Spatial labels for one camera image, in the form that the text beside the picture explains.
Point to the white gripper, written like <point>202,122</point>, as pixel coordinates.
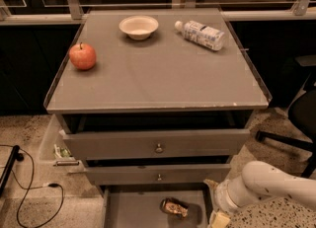
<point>221,194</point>

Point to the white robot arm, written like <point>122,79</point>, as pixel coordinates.
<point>258,182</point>

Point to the grey middle drawer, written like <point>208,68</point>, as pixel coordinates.
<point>162,174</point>

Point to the grey drawer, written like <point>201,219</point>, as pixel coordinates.
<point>142,206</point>
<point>155,144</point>
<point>162,174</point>

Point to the grey bottom drawer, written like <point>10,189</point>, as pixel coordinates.
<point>142,206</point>

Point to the grey drawer cabinet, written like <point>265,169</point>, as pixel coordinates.
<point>165,82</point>

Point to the grey top drawer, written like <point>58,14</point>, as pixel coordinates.
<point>155,144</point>

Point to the clear plastic storage bin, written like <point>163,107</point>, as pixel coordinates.
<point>53,151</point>

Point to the clear plastic water bottle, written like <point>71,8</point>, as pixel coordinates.
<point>201,34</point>

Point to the white paper bowl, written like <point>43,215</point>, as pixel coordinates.
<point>138,27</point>

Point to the red apple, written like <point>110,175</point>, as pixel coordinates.
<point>83,56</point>

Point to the black floor stand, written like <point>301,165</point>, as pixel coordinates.
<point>14,156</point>

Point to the metal window rail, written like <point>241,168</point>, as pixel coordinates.
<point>158,15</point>

